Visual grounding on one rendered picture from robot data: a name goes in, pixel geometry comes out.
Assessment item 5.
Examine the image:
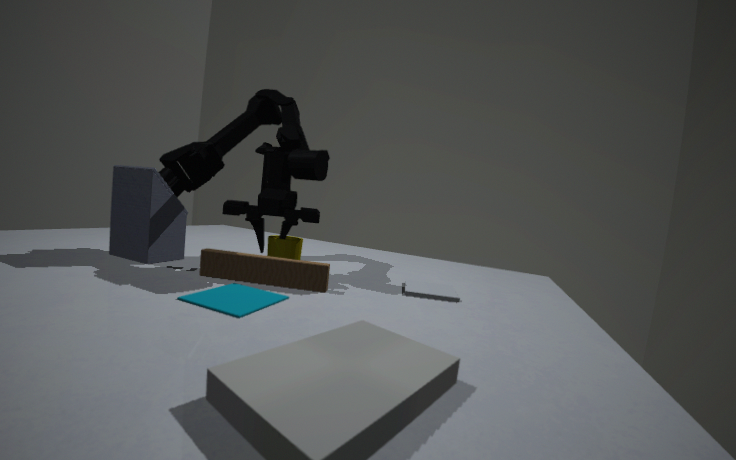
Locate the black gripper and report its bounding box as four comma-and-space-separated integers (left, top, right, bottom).
222, 175, 320, 253

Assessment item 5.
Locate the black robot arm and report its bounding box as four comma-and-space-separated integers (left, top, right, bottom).
159, 89, 330, 216

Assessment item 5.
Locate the brown wooden bar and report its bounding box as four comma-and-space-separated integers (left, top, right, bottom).
199, 249, 330, 293

